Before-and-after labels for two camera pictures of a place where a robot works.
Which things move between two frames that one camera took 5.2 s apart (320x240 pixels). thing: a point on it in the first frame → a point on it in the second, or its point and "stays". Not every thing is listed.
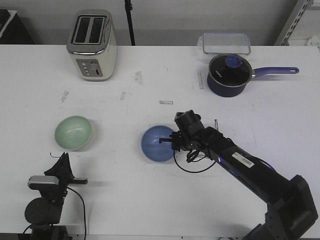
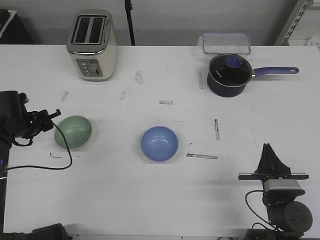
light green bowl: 73,133 stays
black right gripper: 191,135 → 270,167
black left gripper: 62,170 → 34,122
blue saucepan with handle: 228,74 stays
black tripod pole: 129,7 stays
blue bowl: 151,146 stays
